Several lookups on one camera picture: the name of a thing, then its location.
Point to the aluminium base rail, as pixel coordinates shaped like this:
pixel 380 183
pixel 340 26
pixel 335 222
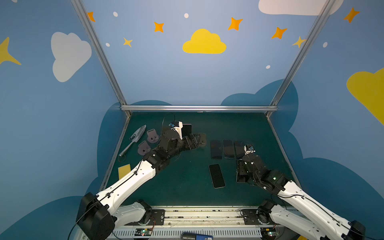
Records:
pixel 135 222

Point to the pink phone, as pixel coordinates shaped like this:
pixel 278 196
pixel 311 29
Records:
pixel 186 130

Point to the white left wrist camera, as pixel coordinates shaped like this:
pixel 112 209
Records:
pixel 177 126

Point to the aluminium frame post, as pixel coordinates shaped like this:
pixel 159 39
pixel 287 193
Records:
pixel 91 33
pixel 304 50

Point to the silver metal garden trowel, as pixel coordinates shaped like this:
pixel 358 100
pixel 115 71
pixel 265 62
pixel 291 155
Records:
pixel 134 138

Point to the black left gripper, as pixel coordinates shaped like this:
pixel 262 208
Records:
pixel 186 142

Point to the green phone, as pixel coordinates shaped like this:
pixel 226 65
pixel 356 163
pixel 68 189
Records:
pixel 217 176

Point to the horizontal aluminium frame bar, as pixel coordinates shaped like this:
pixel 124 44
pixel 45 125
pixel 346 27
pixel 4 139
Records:
pixel 159 108

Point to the blue black tool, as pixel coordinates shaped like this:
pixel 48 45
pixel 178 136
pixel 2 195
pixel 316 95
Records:
pixel 196 236

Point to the right aluminium frame post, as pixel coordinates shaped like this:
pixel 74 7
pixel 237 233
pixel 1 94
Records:
pixel 304 50

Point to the grey stand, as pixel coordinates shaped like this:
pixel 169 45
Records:
pixel 152 136
pixel 144 148
pixel 202 140

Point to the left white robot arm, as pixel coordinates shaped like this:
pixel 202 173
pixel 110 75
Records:
pixel 98 214

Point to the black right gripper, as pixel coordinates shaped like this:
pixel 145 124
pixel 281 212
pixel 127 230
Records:
pixel 243 169

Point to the left aluminium frame post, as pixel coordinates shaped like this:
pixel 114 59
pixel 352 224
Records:
pixel 91 33

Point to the yellow sponge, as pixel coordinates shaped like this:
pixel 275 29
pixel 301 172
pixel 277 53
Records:
pixel 124 170

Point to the dark phone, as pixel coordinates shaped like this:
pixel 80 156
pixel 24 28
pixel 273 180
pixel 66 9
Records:
pixel 239 149

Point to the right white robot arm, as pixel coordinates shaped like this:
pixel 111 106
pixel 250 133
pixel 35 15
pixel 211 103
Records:
pixel 315 222

